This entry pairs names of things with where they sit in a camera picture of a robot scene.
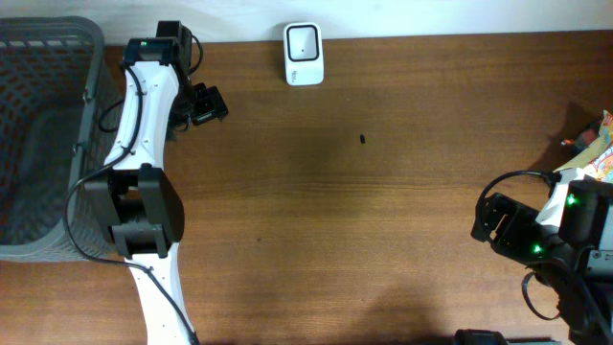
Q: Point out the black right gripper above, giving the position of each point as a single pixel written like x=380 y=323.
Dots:
x=491 y=220

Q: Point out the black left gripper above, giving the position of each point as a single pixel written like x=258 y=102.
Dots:
x=208 y=106

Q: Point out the cream blue snack bag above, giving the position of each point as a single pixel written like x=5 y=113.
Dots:
x=596 y=159

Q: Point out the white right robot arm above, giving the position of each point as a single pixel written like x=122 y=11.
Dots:
x=574 y=258

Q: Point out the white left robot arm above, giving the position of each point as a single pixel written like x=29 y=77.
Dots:
x=137 y=208

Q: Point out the white barcode scanner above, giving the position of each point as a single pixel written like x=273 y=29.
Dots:
x=303 y=54

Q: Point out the black red snack packet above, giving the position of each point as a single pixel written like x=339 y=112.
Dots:
x=586 y=137

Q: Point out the grey plastic basket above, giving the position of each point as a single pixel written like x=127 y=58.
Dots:
x=58 y=109

